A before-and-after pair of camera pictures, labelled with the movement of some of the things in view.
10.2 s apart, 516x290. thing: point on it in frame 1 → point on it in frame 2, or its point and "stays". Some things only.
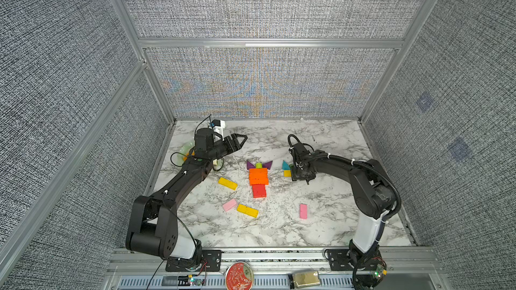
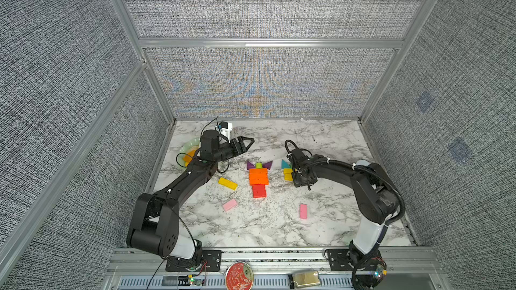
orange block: [258, 171] stays
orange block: [259, 175] stays
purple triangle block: [267, 165] stays
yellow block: [247, 210] → [288, 175]
